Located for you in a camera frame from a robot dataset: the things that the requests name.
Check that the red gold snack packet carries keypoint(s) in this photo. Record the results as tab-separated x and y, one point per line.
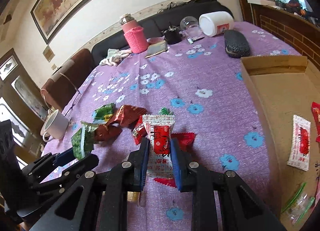
107	133

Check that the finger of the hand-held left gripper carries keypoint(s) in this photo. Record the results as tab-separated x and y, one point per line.
63	157
85	163

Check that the yellow wall plaque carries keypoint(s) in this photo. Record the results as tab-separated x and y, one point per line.
48	54

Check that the cardboard box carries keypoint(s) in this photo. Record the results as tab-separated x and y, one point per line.
272	111

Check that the clear plastic cup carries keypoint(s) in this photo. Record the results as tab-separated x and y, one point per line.
190	24

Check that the white flat box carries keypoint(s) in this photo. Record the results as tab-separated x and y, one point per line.
260	1

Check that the pale yellow packet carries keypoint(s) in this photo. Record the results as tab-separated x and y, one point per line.
133	197

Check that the black pen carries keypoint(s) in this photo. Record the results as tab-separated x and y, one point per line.
198	38

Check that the pink knit-sleeved bottle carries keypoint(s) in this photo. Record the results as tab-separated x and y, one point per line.
135	38

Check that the black glasses case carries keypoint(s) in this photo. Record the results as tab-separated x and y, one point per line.
236	43

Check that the small green snack packet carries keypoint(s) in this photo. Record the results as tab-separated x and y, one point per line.
165	111

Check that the purple floral tablecloth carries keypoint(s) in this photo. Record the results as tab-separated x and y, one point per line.
212	121

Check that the white plastic jar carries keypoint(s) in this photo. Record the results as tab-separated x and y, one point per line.
212	23

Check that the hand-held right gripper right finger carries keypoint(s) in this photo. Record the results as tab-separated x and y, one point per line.
175	166

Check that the wooden glazed door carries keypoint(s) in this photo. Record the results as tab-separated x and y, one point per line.
22	76

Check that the silver lighter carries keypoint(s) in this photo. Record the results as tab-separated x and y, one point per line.
190	40

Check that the white cloth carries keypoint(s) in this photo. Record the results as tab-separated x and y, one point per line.
115	57

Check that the white red snack packet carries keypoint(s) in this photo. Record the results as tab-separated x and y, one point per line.
300	143
158	131

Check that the small black cup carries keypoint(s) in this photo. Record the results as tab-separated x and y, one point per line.
172	37

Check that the windowsill clutter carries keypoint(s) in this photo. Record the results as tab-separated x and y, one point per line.
297	4

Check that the brown chair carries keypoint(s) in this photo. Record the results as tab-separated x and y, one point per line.
65	81

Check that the dark red foil packet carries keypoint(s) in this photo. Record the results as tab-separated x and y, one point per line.
127	118

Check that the small red snack packet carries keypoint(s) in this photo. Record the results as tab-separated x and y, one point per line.
138	131

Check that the white mug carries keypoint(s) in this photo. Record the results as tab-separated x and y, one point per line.
58	126

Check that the black garment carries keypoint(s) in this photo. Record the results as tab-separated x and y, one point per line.
200	0

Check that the black sofa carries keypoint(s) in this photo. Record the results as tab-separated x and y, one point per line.
155	21

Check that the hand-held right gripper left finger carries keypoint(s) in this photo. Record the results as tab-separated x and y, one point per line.
143	166

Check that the clear green-edged packet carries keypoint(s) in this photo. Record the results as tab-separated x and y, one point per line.
302	211
293	196

